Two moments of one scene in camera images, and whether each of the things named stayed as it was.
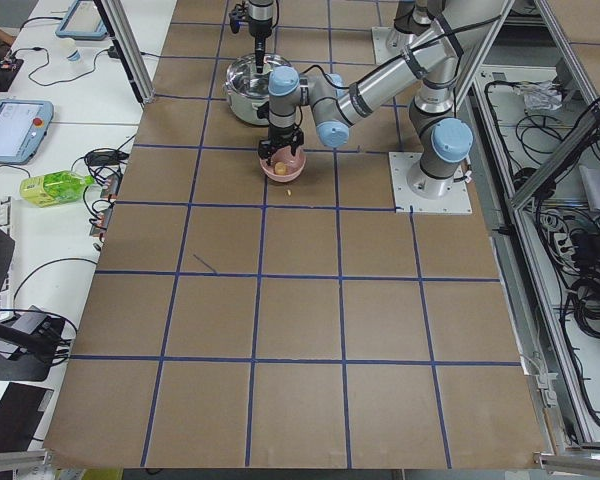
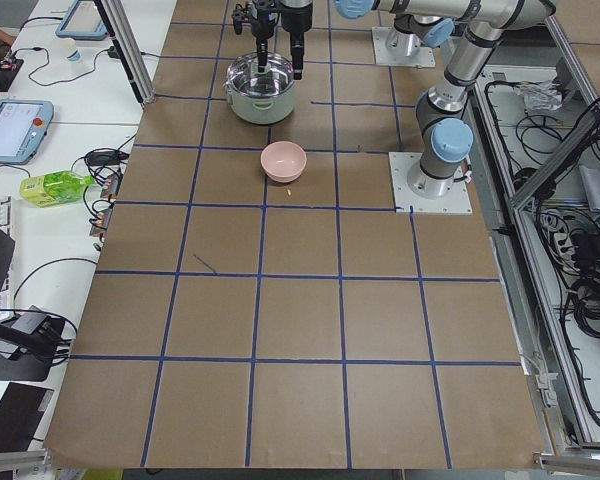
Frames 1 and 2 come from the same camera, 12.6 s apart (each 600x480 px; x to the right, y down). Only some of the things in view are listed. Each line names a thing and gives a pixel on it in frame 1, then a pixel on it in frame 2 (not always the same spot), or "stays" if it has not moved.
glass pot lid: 243,78 stays
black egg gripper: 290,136 -> 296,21
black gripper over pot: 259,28 stays
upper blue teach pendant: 83,21 stays
